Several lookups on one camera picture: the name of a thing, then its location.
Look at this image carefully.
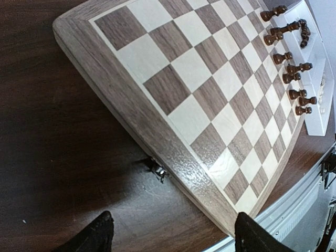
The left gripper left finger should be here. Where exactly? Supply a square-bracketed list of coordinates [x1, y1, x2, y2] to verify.
[54, 211, 114, 251]

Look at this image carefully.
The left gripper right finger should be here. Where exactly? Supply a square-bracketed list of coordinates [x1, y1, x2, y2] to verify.
[235, 212, 286, 251]

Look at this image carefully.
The dark chess pawn piece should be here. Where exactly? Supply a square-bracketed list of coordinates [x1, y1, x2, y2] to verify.
[295, 106, 312, 116]

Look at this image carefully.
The dark chess rook piece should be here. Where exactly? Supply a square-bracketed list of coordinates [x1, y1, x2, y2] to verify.
[299, 97, 318, 107]

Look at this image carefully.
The dark chess queen piece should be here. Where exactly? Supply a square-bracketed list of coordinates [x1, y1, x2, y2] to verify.
[270, 21, 301, 35]

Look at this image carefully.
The white chess pieces pile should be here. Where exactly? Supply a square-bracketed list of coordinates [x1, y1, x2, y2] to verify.
[318, 74, 326, 114]

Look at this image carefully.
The dark chess pieces pile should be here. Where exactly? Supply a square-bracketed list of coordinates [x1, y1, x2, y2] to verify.
[298, 19, 311, 48]

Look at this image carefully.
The wooden chessboard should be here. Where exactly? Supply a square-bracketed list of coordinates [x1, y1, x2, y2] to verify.
[52, 1, 304, 235]

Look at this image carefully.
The white divided plastic tray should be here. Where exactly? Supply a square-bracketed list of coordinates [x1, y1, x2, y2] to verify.
[274, 1, 334, 136]

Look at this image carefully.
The aluminium frame rail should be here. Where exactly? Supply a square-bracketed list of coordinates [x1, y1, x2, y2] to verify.
[204, 141, 336, 252]

